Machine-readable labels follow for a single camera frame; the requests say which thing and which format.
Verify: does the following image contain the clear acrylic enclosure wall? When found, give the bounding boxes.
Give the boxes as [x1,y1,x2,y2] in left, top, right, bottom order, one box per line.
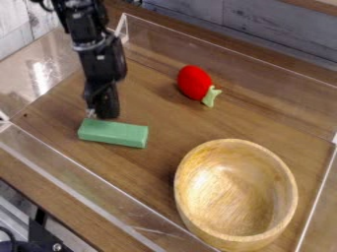
[0,15,337,252]

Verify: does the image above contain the brown wooden bowl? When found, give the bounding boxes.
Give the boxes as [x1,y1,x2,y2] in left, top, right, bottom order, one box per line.
[174,139,298,252]

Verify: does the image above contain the clear acrylic corner bracket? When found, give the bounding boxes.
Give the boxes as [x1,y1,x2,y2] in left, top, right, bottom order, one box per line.
[115,14,128,43]

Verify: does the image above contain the green rectangular block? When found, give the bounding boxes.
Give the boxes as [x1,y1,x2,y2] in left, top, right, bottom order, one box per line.
[77,118,148,149]

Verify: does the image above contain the red plush strawberry toy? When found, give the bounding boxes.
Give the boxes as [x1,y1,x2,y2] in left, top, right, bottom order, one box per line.
[176,65,222,107]

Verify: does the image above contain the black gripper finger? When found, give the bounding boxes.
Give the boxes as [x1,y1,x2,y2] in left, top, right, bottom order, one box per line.
[83,84,120,119]

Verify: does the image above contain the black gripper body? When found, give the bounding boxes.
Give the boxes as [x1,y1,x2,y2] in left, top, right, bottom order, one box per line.
[76,32,127,98]

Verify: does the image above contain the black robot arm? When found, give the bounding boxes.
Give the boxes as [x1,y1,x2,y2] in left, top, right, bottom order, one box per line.
[51,0,127,119]

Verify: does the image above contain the black clamp with cable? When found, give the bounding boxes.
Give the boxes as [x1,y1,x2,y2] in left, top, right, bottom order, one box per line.
[0,210,73,252]

